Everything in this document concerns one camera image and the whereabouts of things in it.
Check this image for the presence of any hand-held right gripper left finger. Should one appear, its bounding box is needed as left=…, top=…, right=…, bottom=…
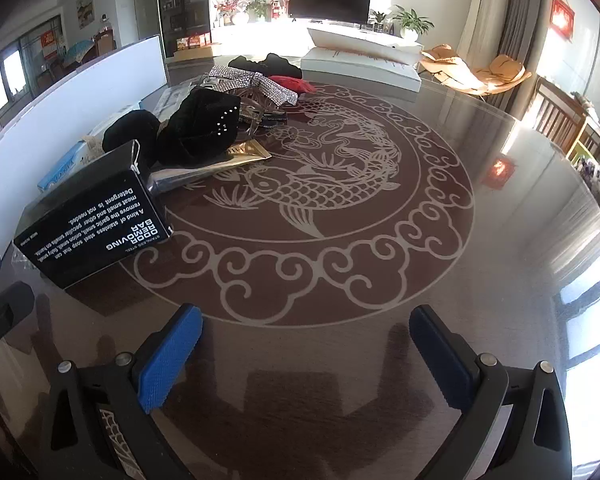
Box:
left=37, top=304, right=203, bottom=480

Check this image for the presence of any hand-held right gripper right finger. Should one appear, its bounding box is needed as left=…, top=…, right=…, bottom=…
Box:
left=409, top=304, right=573, bottom=480

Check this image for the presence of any black printed box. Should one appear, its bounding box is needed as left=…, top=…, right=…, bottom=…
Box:
left=14, top=140, right=174, bottom=289

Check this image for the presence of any blue white medicine box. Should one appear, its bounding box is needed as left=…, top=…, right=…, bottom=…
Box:
left=37, top=140, right=90, bottom=194

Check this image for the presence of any black velvet scrunchie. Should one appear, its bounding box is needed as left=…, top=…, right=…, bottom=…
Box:
left=102, top=110, right=162, bottom=163

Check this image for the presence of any silver gold foil packet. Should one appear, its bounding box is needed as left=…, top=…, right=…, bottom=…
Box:
left=147, top=142, right=273, bottom=196

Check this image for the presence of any black studded velvet headband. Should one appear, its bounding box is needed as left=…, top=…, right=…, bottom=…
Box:
left=155, top=88, right=242, bottom=168

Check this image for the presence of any clear hair claw clip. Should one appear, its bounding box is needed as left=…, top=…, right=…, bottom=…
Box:
left=237, top=91, right=276, bottom=137

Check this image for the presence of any rhinestone bow hair clip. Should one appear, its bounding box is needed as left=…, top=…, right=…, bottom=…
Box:
left=200, top=64, right=301, bottom=107

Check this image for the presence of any red snack packet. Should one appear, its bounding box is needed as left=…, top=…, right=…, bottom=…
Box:
left=267, top=75, right=318, bottom=96

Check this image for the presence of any red window poster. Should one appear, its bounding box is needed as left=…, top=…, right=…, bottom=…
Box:
left=40, top=29, right=61, bottom=59

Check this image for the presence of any dining table with blue cloth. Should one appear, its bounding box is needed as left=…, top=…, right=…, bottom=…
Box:
left=61, top=39, right=100, bottom=67

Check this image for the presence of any wooden shelf with small items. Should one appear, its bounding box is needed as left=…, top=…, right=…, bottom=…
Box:
left=565, top=110, right=600, bottom=223

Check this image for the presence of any clear plastic packet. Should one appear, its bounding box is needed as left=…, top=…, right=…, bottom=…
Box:
left=152, top=84, right=203, bottom=113

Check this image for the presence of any wooden slatted chair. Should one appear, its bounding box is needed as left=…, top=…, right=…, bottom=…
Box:
left=529, top=76, right=590, bottom=157

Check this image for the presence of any orange lounge chair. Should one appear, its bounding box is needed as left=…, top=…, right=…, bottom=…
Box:
left=419, top=44, right=532, bottom=97

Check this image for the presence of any flat white box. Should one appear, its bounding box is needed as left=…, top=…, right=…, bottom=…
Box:
left=300, top=46, right=422, bottom=93

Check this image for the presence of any black cloth hair accessory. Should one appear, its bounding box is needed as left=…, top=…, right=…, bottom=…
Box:
left=228, top=52, right=303, bottom=81

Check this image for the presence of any dark glass display cabinet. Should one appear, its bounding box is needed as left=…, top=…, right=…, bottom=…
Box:
left=155, top=0, right=214, bottom=60

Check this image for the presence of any white television stand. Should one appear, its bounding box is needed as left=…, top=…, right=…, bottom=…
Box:
left=215, top=20, right=424, bottom=56

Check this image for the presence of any green plant white pot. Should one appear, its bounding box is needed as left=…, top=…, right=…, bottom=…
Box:
left=390, top=5, right=436, bottom=41

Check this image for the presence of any covered standing air conditioner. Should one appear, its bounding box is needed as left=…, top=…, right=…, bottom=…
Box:
left=457, top=0, right=512, bottom=68

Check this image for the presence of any red flower arrangement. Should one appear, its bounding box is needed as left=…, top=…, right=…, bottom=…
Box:
left=214, top=0, right=247, bottom=27

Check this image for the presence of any grey curtain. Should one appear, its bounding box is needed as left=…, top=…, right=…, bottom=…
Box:
left=497, top=0, right=547, bottom=68

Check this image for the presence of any bushy green plant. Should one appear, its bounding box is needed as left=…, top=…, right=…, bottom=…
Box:
left=245, top=0, right=274, bottom=24

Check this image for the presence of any black television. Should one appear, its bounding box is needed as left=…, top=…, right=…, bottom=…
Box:
left=287, top=0, right=372, bottom=26

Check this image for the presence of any red wall hanging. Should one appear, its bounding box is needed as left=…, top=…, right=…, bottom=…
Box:
left=551, top=0, right=577, bottom=44

